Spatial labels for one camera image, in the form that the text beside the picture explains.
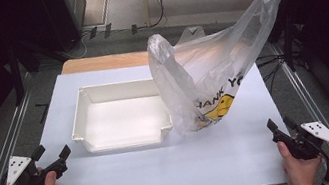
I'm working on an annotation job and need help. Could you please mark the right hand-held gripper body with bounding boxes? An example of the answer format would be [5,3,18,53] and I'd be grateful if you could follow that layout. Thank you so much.
[271,118,329,166]

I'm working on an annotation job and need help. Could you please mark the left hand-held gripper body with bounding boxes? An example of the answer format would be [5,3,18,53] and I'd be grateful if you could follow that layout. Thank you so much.
[1,147,71,185]

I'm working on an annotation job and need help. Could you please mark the white plastic bin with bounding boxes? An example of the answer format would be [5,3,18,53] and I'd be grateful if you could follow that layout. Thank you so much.
[63,72,177,158]

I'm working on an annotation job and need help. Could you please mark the clear printed plastic bag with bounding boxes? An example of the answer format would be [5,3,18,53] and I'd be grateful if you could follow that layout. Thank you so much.
[138,0,309,139]

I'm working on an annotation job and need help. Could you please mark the person's right hand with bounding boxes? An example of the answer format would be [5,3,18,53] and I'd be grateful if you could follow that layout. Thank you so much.
[276,134,325,185]

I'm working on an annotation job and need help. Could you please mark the white board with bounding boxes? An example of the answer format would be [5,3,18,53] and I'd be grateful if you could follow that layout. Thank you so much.
[2,39,298,185]

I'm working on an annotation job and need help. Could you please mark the wooden table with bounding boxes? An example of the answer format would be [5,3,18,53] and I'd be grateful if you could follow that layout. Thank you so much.
[59,45,153,80]

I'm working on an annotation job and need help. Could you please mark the black cabinet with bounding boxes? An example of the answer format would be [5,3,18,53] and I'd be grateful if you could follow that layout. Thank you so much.
[37,0,95,56]

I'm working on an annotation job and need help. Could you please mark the black floor cables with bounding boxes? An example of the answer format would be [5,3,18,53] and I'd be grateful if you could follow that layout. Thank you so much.
[254,51,292,95]

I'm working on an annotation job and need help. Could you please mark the black stand post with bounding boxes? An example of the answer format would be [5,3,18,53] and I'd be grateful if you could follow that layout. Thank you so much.
[5,44,28,107]
[277,15,301,74]

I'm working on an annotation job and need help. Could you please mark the white floor cable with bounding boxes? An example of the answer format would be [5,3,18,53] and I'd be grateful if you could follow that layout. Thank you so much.
[64,29,98,62]

